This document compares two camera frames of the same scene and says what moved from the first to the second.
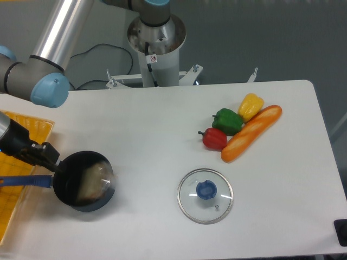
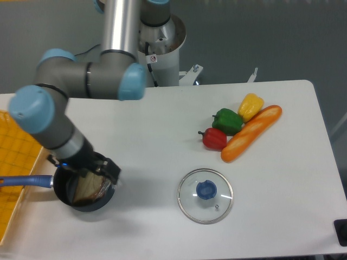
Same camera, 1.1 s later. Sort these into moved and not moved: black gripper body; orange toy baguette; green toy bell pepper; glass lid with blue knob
Moved: black gripper body
Not moved: glass lid with blue knob; orange toy baguette; green toy bell pepper
